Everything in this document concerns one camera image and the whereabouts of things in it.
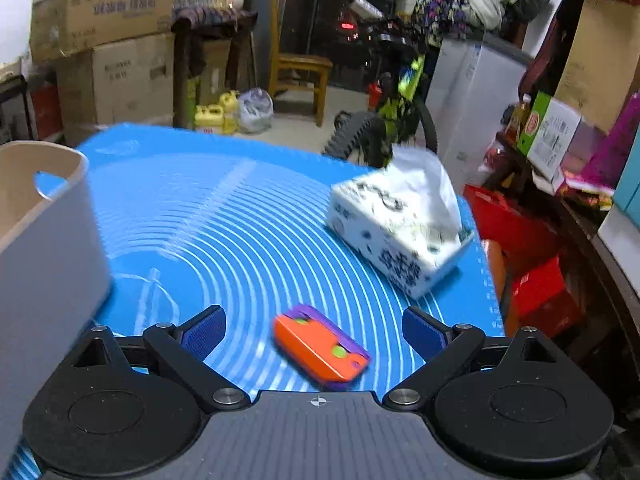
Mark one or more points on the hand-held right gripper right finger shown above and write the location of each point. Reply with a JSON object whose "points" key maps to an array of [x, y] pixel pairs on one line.
{"points": [[422, 331]]}

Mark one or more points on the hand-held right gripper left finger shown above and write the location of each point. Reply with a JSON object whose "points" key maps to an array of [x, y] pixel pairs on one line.
{"points": [[205, 332]]}

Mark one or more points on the orange and purple toy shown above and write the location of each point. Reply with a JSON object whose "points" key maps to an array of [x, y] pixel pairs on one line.
{"points": [[320, 345]]}

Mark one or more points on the beige plastic storage bin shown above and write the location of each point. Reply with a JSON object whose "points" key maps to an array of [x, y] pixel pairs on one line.
{"points": [[45, 260]]}

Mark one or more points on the white printed tissue box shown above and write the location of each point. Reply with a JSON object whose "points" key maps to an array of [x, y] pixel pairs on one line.
{"points": [[390, 230]]}

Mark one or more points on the blue silicone baking mat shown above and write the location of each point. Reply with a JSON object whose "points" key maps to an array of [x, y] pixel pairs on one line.
{"points": [[225, 220]]}

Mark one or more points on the red paper bag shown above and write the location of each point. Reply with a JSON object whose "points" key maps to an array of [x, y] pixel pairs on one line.
{"points": [[505, 230], [545, 295]]}

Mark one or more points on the dark wooden shelf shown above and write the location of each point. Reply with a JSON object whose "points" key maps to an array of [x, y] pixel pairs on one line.
{"points": [[610, 310]]}

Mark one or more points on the yellow plastic jug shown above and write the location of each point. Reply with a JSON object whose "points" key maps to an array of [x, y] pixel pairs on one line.
{"points": [[209, 120], [230, 107]]}

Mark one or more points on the flat colourful box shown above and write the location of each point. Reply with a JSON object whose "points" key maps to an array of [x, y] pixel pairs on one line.
{"points": [[587, 191]]}

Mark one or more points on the black and green bicycle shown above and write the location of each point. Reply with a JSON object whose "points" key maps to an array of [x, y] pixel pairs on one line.
{"points": [[400, 105]]}

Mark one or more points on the clear plastic bag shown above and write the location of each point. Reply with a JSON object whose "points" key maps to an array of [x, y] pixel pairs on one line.
{"points": [[256, 110]]}

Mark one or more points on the green and white carton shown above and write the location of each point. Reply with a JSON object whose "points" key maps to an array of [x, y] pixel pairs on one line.
{"points": [[550, 135]]}

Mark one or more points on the orange drink bottle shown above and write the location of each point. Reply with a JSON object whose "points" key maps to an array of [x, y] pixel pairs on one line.
{"points": [[520, 115]]}

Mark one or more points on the teal plastic storage bin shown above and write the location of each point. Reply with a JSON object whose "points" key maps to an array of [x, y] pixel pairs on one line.
{"points": [[631, 180]]}

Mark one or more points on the pink packaged item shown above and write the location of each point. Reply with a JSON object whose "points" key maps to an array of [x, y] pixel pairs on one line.
{"points": [[615, 160]]}

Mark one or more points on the cardboard box under table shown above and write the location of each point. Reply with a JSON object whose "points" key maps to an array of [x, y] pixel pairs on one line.
{"points": [[215, 72]]}

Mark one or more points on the large plain cardboard box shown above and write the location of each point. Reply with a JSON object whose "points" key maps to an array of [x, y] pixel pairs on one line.
{"points": [[115, 80]]}

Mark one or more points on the wooden chair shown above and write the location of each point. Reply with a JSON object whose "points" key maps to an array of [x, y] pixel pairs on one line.
{"points": [[300, 65]]}

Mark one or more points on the maroon hanging bag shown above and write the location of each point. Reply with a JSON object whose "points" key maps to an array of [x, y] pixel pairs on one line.
{"points": [[555, 50]]}

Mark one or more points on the dark wooden table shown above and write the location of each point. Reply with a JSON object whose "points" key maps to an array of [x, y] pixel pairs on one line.
{"points": [[210, 20]]}

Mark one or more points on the flat brown cardboard sheet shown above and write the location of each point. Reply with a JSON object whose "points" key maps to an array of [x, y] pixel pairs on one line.
{"points": [[600, 60]]}

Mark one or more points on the floral cloth bundle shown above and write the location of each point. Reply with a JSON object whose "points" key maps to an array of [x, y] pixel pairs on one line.
{"points": [[442, 7]]}

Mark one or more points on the printed cardboard box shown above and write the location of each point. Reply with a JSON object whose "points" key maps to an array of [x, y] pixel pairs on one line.
{"points": [[100, 15]]}

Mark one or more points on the grey white cloth bundle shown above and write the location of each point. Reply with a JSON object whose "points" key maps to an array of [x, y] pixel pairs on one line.
{"points": [[487, 2]]}

